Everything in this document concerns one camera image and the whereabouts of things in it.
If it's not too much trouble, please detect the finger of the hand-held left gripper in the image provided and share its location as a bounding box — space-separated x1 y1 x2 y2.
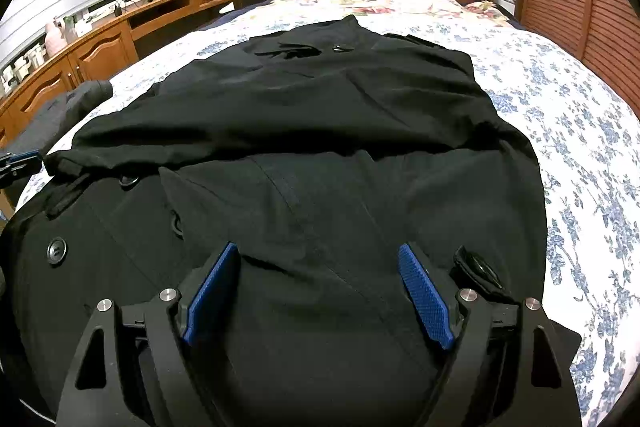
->
0 149 45 182

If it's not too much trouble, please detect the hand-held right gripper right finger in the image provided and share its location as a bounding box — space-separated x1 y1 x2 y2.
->
397 243 583 427

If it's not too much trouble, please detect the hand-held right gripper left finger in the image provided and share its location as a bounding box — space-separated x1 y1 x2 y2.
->
55 241 243 427

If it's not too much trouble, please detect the black buttoned coat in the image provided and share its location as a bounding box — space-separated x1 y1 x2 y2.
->
0 14 583 427

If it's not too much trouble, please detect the dark grey folded garment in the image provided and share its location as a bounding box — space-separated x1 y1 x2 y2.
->
27 79 113 145

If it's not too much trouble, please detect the group of white bottles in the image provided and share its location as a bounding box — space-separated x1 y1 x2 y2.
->
0 47 48 92

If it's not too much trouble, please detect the pink thermos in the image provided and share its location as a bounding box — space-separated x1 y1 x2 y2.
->
45 19 66 58

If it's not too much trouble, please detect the wooden desk cabinet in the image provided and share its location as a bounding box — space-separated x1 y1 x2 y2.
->
0 0 234 148

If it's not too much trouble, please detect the pink floral quilt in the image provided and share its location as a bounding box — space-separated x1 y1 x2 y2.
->
270 0 501 20

